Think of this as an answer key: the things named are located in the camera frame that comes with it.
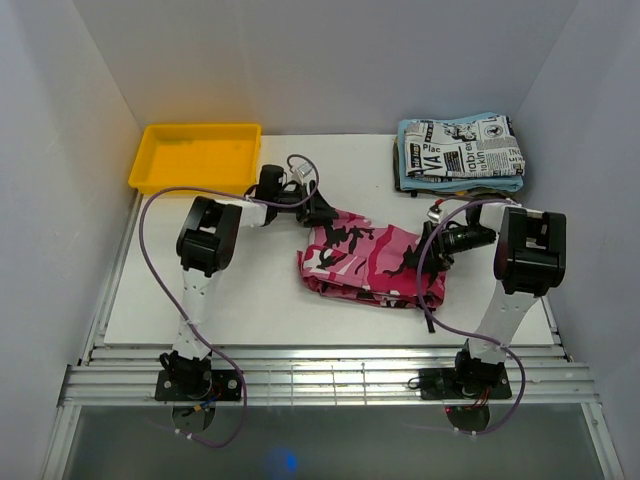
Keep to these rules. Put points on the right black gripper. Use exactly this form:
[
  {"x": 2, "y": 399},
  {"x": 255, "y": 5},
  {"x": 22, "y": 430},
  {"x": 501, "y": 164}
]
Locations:
[{"x": 437, "y": 256}]

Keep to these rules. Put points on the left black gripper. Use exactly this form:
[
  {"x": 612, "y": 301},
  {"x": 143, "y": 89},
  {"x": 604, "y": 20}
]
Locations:
[{"x": 318, "y": 214}]

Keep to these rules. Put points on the pink camouflage trousers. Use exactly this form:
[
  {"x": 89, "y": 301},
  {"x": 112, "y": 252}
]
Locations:
[{"x": 359, "y": 260}]

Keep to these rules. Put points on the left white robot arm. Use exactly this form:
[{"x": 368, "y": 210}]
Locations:
[{"x": 205, "y": 248}]

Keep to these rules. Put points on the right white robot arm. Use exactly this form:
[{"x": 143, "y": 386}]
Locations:
[{"x": 529, "y": 260}]

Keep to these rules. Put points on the newspaper print folded trousers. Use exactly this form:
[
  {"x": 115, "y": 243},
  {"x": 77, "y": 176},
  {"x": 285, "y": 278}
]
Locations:
[{"x": 479, "y": 152}]

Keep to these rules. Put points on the yellow plastic tray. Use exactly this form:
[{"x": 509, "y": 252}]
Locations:
[{"x": 218, "y": 156}]

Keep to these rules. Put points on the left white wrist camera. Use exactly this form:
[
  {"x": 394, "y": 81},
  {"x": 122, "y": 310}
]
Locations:
[{"x": 303, "y": 172}]

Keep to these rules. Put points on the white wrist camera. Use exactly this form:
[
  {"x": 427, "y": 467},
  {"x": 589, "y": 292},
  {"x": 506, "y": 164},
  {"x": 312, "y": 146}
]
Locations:
[
  {"x": 435, "y": 212},
  {"x": 303, "y": 172}
]

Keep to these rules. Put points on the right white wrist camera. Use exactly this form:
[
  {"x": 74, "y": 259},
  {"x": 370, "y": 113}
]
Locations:
[{"x": 435, "y": 212}]

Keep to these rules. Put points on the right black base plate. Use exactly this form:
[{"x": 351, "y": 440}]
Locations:
[{"x": 449, "y": 384}]

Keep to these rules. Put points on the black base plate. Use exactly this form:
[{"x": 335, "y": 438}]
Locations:
[
  {"x": 225, "y": 385},
  {"x": 449, "y": 384}
]

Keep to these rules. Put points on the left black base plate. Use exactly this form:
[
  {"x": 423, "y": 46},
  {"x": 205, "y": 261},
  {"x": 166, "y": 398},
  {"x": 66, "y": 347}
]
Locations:
[{"x": 225, "y": 385}]

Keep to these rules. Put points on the aluminium rail frame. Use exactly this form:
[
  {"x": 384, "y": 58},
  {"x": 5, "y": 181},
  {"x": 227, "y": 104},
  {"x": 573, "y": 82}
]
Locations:
[{"x": 368, "y": 365}]

